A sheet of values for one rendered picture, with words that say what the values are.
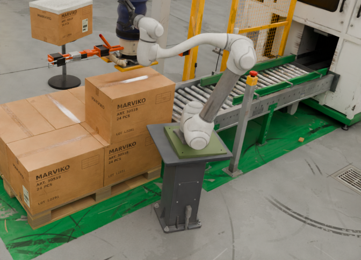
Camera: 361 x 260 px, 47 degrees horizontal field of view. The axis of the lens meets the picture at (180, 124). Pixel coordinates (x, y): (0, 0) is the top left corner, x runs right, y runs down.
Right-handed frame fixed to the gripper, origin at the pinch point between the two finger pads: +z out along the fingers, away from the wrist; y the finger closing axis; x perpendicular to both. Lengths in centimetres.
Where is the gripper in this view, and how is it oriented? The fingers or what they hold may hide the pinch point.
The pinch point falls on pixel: (120, 12)
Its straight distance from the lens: 283.2
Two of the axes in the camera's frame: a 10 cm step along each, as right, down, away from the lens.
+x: 7.5, -2.6, 6.1
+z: -6.5, -4.5, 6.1
